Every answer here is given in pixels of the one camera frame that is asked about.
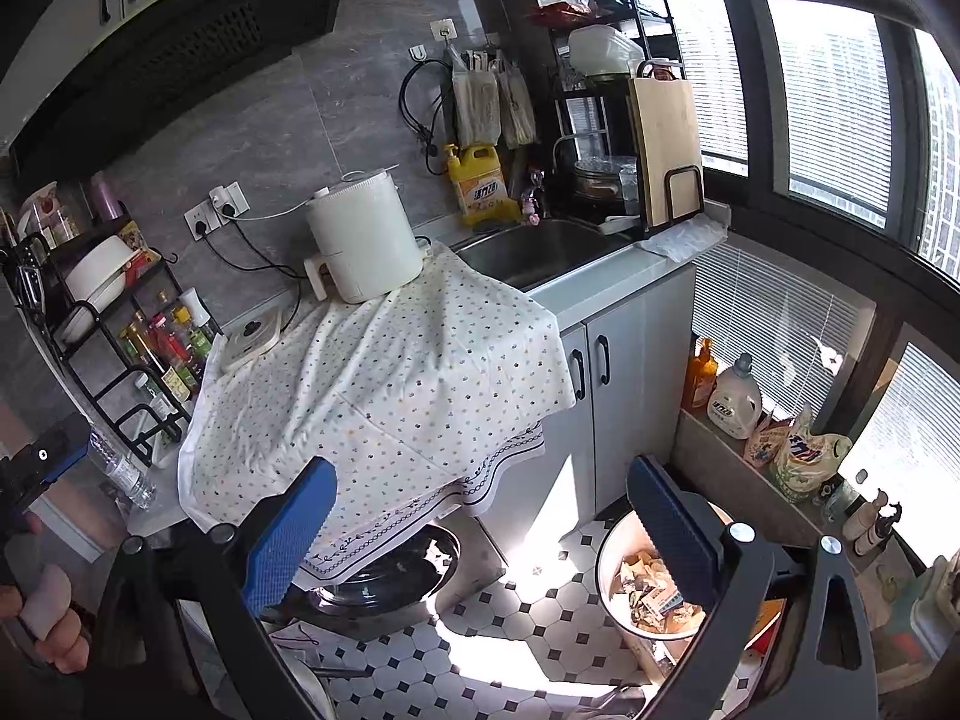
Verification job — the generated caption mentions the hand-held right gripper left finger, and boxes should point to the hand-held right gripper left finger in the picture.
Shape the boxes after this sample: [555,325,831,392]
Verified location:
[82,456,338,720]

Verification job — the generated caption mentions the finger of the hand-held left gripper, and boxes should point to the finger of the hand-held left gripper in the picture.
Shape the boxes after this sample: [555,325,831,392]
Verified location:
[15,414,92,485]

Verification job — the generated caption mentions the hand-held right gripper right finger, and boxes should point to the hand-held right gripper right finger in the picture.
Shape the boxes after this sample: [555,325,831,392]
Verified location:
[626,454,878,720]

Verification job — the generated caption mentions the brown paper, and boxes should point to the brown paper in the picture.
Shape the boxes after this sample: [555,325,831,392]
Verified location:
[611,551,668,593]

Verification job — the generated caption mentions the white trash bin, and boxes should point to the white trash bin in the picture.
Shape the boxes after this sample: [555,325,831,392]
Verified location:
[598,510,740,642]

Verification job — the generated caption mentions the person's left hand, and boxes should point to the person's left hand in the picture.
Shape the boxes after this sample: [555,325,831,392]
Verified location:
[0,589,87,672]

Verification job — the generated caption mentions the black spice rack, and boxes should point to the black spice rack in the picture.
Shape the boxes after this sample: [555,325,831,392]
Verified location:
[0,217,226,466]

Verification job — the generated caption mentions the washing machine door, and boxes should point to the washing machine door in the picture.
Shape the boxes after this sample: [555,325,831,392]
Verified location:
[255,517,511,638]

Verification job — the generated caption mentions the white plate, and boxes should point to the white plate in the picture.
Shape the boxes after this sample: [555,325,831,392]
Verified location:
[58,304,98,342]

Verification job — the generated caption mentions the small pink bag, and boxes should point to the small pink bag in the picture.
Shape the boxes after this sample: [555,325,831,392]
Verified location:
[745,409,788,470]

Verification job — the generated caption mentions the cardboard box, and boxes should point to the cardboard box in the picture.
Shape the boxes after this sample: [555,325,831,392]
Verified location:
[739,592,788,661]

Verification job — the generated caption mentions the white laundry detergent bottle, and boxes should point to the white laundry detergent bottle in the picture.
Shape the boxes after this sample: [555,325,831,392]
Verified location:
[706,352,764,440]

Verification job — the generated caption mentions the orange bottle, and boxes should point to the orange bottle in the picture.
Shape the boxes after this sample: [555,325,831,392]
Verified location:
[684,337,719,412]

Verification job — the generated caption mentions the row of condiment bottles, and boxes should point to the row of condiment bottles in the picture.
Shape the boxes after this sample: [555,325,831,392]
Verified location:
[120,300,218,406]

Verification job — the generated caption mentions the green detergent refill bag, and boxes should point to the green detergent refill bag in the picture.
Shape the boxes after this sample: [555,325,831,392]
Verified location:
[769,405,852,503]

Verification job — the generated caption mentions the floral white tablecloth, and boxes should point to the floral white tablecloth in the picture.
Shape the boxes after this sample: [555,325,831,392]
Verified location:
[178,240,577,533]

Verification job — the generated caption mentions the white bowl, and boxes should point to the white bowl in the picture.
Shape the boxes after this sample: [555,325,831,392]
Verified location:
[64,235,140,305]

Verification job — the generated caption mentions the white pump bottle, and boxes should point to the white pump bottle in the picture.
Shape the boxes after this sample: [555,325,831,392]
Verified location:
[844,491,890,541]
[859,506,912,556]

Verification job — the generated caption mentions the small beige board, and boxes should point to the small beige board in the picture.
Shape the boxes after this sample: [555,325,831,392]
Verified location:
[220,304,301,372]

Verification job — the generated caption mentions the snack packets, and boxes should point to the snack packets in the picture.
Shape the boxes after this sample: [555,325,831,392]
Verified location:
[116,221,162,278]

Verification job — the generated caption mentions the clear jar with red label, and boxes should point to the clear jar with red label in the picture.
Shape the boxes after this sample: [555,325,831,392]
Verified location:
[19,181,80,245]

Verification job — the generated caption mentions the pink cup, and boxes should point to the pink cup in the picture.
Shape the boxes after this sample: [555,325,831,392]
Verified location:
[88,171,128,224]

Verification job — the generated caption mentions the white dish cloth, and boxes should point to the white dish cloth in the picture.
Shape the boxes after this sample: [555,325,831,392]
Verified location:
[637,219,728,263]

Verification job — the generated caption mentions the stainless steel sink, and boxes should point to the stainless steel sink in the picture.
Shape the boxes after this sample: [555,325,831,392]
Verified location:
[450,217,635,290]

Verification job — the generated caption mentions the white cylindrical air fryer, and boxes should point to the white cylindrical air fryer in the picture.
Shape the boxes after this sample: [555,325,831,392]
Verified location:
[302,169,432,305]

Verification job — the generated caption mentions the metal pot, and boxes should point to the metal pot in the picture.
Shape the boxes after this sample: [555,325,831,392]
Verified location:
[574,157,623,203]

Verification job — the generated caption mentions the small pink toy figure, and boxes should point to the small pink toy figure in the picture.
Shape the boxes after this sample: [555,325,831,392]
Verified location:
[523,169,548,227]

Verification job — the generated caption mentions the wooden cutting board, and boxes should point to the wooden cutting board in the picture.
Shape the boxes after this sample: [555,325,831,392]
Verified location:
[626,60,704,230]

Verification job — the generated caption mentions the yellow dish soap bottle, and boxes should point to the yellow dish soap bottle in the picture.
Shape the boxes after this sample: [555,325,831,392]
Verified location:
[444,142,522,227]

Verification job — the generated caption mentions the black range hood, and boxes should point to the black range hood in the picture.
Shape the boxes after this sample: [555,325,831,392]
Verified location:
[7,0,353,173]

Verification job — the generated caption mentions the black dish rack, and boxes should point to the black dish rack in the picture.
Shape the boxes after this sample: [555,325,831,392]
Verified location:
[544,0,706,237]

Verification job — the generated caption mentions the hanging plastic utensil bag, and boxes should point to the hanging plastic utensil bag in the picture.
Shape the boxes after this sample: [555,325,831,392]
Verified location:
[450,45,502,147]
[496,52,539,151]

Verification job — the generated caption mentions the white upper cabinet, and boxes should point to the white upper cabinet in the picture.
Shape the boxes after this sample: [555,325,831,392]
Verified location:
[0,0,226,91]

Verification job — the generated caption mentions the white food containers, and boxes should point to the white food containers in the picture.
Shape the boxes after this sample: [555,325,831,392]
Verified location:
[566,25,646,80]

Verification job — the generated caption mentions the red tray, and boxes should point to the red tray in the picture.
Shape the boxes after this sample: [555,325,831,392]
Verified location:
[529,1,601,27]

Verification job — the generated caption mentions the black power cable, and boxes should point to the black power cable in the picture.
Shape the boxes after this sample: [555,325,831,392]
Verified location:
[196,217,305,316]

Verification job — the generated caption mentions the white wall socket panel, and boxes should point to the white wall socket panel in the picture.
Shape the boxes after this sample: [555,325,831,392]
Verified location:
[184,180,251,241]

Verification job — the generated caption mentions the white power cable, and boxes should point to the white power cable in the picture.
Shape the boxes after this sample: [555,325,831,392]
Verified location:
[229,199,316,222]

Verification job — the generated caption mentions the black window frame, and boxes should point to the black window frame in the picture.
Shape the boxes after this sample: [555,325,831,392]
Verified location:
[517,0,960,301]

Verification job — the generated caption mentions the black hanging cable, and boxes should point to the black hanging cable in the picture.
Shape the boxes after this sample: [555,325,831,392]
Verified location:
[397,58,451,177]

